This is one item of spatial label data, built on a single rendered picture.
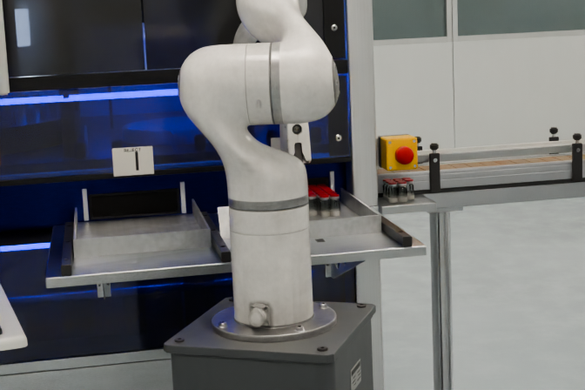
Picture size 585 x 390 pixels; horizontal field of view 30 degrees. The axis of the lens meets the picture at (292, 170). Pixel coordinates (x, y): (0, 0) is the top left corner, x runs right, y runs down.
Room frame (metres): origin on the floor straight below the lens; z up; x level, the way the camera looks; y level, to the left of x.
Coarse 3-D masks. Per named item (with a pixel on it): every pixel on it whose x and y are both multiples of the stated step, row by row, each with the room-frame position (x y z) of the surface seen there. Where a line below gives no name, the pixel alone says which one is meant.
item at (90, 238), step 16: (192, 208) 2.38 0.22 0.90; (80, 224) 2.33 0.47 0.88; (96, 224) 2.32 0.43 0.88; (112, 224) 2.31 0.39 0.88; (128, 224) 2.31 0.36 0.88; (144, 224) 2.30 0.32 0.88; (160, 224) 2.29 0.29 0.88; (176, 224) 2.28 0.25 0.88; (192, 224) 2.28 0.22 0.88; (80, 240) 2.02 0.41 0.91; (96, 240) 2.02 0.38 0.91; (112, 240) 2.03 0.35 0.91; (128, 240) 2.03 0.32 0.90; (144, 240) 2.04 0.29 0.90; (160, 240) 2.04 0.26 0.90; (176, 240) 2.05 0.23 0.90; (192, 240) 2.05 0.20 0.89; (208, 240) 2.06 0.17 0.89; (80, 256) 2.02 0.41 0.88
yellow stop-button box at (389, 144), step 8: (384, 136) 2.44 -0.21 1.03; (392, 136) 2.43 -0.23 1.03; (400, 136) 2.43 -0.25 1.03; (408, 136) 2.42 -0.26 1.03; (384, 144) 2.40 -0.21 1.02; (392, 144) 2.39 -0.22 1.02; (400, 144) 2.39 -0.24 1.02; (408, 144) 2.39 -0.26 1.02; (416, 144) 2.40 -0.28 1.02; (384, 152) 2.40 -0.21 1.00; (392, 152) 2.39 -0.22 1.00; (416, 152) 2.40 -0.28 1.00; (384, 160) 2.41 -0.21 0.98; (392, 160) 2.39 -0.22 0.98; (416, 160) 2.40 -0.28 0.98; (384, 168) 2.41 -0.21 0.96; (392, 168) 2.39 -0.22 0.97; (400, 168) 2.39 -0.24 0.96; (408, 168) 2.40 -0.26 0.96; (416, 168) 2.40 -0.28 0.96
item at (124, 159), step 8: (112, 152) 2.29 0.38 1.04; (120, 152) 2.29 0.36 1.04; (128, 152) 2.29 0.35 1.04; (144, 152) 2.30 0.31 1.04; (152, 152) 2.30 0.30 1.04; (120, 160) 2.29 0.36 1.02; (128, 160) 2.29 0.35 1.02; (144, 160) 2.30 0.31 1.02; (152, 160) 2.30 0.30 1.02; (120, 168) 2.29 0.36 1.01; (128, 168) 2.29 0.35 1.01; (144, 168) 2.30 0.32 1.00; (152, 168) 2.30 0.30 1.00
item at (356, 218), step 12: (348, 192) 2.39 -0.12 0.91; (348, 204) 2.38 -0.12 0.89; (360, 204) 2.27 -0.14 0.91; (312, 216) 2.30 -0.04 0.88; (348, 216) 2.29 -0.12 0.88; (360, 216) 2.27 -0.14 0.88; (372, 216) 2.12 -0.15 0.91; (312, 228) 2.10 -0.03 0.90; (324, 228) 2.10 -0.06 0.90; (336, 228) 2.10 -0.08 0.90; (348, 228) 2.11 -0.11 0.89; (360, 228) 2.11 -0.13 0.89; (372, 228) 2.12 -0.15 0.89
